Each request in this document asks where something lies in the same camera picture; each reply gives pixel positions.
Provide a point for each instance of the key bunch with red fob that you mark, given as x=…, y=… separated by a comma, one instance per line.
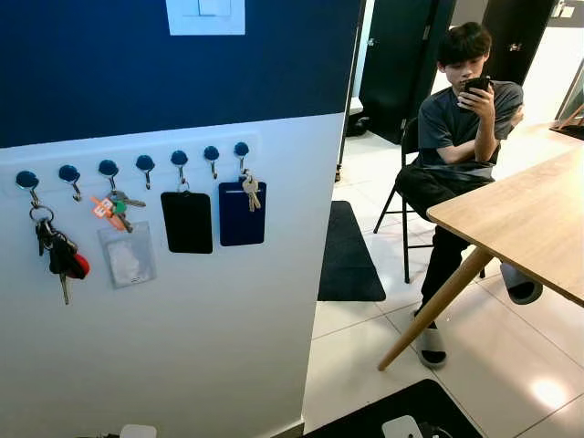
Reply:
x=64, y=260

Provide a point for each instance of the silver keys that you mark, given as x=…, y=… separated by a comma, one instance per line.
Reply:
x=251, y=190

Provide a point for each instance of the keys with orange tag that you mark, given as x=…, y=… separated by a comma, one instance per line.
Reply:
x=117, y=208

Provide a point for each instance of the white slide sandal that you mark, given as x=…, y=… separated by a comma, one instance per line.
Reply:
x=431, y=349
x=522, y=287

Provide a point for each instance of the person in dark clothes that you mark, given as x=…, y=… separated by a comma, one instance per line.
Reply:
x=456, y=128

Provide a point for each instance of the black phone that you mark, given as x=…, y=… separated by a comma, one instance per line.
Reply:
x=476, y=85

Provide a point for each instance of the wooden table leg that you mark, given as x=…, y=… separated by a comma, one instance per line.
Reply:
x=433, y=310

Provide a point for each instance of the black folding chair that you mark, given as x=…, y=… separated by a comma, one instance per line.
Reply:
x=407, y=248

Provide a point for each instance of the dark door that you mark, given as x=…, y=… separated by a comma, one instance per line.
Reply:
x=401, y=64
x=520, y=36

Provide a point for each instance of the small black door mat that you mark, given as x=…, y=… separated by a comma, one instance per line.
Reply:
x=351, y=260

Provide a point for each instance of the brown shoes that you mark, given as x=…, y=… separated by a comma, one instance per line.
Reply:
x=338, y=172

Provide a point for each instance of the large black floor mat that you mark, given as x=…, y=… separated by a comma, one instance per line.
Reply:
x=342, y=424

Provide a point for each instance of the blue card holder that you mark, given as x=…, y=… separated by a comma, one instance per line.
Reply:
x=233, y=219

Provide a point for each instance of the black card holder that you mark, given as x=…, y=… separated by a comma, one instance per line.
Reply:
x=187, y=224

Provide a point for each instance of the clear card holder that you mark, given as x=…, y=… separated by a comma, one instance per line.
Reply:
x=128, y=260

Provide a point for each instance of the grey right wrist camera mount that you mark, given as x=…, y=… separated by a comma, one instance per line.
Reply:
x=401, y=429

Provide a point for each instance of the blue wall hook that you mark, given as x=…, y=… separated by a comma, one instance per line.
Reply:
x=145, y=162
x=241, y=149
x=109, y=167
x=211, y=153
x=179, y=158
x=68, y=172
x=26, y=179

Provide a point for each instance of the white light switch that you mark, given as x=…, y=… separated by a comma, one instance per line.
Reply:
x=205, y=16

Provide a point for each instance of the white hook rail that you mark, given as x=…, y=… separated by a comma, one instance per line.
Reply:
x=88, y=161

